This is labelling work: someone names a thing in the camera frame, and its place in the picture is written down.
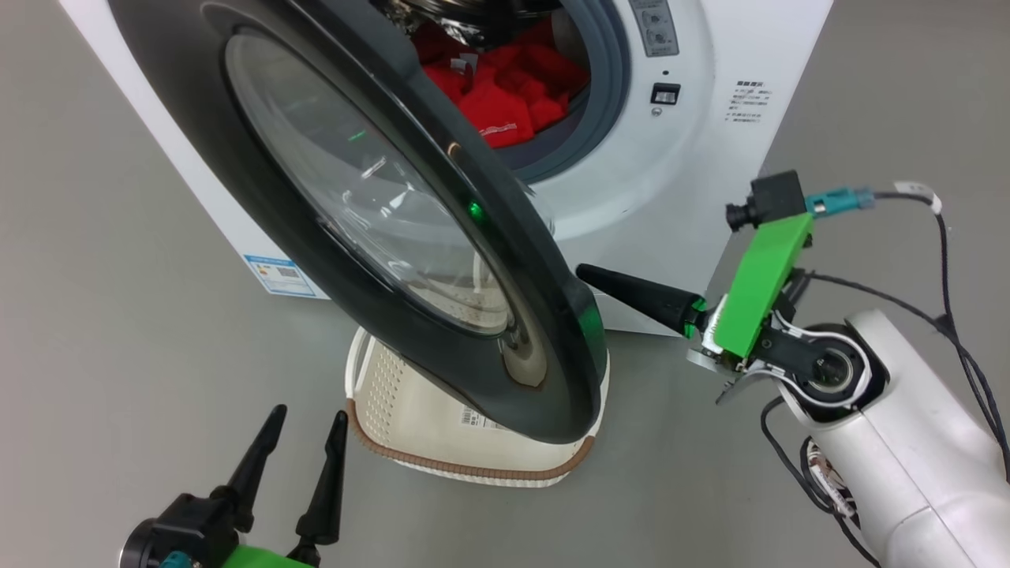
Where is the black round glass washer door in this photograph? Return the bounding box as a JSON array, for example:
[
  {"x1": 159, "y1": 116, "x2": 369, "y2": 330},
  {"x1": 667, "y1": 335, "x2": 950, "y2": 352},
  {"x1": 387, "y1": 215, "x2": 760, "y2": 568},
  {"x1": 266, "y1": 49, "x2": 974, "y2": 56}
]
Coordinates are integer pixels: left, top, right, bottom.
[{"x1": 107, "y1": 0, "x2": 608, "y2": 444}]

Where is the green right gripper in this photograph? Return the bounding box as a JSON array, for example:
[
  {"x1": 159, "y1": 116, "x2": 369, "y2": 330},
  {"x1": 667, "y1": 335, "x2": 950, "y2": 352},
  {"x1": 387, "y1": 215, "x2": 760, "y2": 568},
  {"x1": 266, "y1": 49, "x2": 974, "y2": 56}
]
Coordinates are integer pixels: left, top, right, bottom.
[{"x1": 575, "y1": 211, "x2": 815, "y2": 405}]

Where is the grey rubber door seal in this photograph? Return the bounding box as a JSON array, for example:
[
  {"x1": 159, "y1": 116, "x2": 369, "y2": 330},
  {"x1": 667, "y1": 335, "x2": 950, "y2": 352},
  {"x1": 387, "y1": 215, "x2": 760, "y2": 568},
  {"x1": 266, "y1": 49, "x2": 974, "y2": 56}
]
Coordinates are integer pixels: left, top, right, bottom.
[{"x1": 505, "y1": 0, "x2": 632, "y2": 185}]

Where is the basket barcode label sticker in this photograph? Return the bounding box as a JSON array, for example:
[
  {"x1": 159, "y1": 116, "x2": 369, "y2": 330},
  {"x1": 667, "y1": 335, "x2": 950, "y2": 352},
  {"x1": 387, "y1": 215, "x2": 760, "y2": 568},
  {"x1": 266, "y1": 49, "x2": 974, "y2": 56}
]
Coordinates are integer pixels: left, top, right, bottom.
[{"x1": 460, "y1": 406, "x2": 506, "y2": 431}]

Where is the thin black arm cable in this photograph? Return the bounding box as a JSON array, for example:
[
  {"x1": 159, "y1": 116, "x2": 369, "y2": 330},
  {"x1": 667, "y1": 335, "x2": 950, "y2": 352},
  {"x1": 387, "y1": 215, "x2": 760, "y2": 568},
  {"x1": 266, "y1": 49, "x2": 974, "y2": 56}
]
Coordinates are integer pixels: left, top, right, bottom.
[{"x1": 760, "y1": 394, "x2": 883, "y2": 568}]

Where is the thin black camera cable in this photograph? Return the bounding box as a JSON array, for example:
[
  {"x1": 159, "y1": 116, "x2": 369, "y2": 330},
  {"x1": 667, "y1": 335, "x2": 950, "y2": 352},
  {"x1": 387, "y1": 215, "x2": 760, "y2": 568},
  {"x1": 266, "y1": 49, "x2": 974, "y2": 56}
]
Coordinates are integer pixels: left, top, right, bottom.
[{"x1": 868, "y1": 181, "x2": 1010, "y2": 484}]

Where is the teal right camera connector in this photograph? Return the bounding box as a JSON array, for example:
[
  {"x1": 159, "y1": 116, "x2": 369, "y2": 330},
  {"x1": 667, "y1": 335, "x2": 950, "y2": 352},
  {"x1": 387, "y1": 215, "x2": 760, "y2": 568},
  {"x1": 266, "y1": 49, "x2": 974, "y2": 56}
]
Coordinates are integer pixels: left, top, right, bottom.
[{"x1": 805, "y1": 186, "x2": 875, "y2": 216}]

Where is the red garment with white trim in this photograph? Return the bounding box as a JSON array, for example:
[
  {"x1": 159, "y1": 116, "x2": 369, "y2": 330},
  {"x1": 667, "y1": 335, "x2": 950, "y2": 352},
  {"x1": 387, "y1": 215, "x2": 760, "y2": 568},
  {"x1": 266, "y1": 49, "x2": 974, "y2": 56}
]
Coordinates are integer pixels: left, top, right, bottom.
[{"x1": 410, "y1": 17, "x2": 591, "y2": 149}]

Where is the cream perforated laundry basket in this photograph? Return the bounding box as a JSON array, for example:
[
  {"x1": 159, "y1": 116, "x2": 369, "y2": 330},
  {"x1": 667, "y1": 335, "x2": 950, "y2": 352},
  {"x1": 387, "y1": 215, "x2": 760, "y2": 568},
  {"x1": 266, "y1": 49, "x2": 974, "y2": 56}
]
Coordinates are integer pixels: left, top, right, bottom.
[{"x1": 345, "y1": 325, "x2": 611, "y2": 488}]

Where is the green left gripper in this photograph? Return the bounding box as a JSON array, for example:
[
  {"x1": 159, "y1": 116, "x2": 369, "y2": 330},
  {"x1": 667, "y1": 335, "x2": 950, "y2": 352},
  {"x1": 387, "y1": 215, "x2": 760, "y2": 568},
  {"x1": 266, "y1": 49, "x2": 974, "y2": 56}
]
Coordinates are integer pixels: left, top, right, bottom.
[{"x1": 210, "y1": 405, "x2": 349, "y2": 568}]

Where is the blue energy label sticker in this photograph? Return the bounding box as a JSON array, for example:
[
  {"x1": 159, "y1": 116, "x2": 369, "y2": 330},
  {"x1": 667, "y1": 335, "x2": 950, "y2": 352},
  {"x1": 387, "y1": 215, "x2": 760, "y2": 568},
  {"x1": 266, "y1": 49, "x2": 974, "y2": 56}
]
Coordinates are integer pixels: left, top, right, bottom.
[{"x1": 243, "y1": 254, "x2": 316, "y2": 298}]

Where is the white front-load washing machine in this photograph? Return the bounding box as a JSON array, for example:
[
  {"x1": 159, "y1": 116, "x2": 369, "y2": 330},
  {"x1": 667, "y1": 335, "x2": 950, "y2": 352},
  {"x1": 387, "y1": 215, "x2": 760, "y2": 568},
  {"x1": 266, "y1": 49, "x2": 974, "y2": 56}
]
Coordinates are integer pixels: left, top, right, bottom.
[{"x1": 59, "y1": 0, "x2": 833, "y2": 336}]

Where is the steel washer drum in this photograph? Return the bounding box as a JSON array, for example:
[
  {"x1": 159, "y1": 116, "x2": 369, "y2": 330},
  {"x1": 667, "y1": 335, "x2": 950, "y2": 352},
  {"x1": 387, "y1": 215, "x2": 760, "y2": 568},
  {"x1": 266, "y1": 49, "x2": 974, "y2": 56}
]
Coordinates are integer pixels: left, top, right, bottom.
[{"x1": 371, "y1": 0, "x2": 569, "y2": 48}]

